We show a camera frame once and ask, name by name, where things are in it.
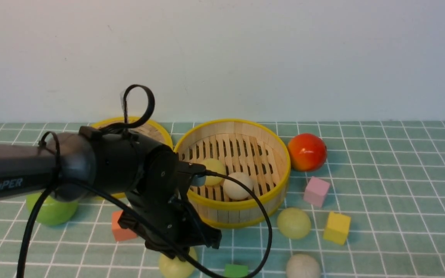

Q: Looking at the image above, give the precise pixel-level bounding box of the green cube block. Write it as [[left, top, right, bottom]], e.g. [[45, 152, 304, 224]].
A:
[[224, 264, 249, 278]]

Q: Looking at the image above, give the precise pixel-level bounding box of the orange cube block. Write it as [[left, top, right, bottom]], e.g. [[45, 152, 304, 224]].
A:
[[111, 210, 138, 242]]

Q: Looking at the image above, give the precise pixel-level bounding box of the pink cube block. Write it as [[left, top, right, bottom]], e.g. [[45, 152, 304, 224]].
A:
[[303, 176, 331, 208]]

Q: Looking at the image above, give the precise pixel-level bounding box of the red orange tomato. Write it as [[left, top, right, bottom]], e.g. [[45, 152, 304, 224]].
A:
[[287, 133, 328, 172]]

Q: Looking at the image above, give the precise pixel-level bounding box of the green apple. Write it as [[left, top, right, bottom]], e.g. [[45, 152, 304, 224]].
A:
[[36, 197, 79, 227]]

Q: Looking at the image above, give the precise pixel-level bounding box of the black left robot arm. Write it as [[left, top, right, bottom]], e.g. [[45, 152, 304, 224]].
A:
[[0, 126, 221, 259]]

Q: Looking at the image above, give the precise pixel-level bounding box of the yellow-rimmed bamboo steamer tray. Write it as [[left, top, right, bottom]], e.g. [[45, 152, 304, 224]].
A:
[[174, 119, 291, 229]]

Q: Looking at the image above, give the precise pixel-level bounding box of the yellow-rimmed bamboo steamer lid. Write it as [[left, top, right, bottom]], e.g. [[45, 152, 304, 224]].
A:
[[91, 117, 173, 198]]

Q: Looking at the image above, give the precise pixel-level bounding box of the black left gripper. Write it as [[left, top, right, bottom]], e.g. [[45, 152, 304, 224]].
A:
[[119, 150, 222, 259]]

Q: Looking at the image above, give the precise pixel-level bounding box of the green bun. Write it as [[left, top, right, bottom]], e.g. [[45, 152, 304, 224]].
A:
[[277, 207, 311, 239], [200, 158, 226, 187], [158, 254, 195, 278]]

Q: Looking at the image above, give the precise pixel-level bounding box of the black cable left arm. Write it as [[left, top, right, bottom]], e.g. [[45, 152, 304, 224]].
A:
[[16, 84, 273, 278]]

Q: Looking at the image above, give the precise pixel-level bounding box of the yellow cube block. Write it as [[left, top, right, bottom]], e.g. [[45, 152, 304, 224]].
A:
[[323, 211, 351, 245]]

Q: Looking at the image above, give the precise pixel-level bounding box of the white bun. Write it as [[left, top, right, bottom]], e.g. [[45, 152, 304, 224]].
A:
[[285, 254, 321, 278], [222, 172, 254, 200]]

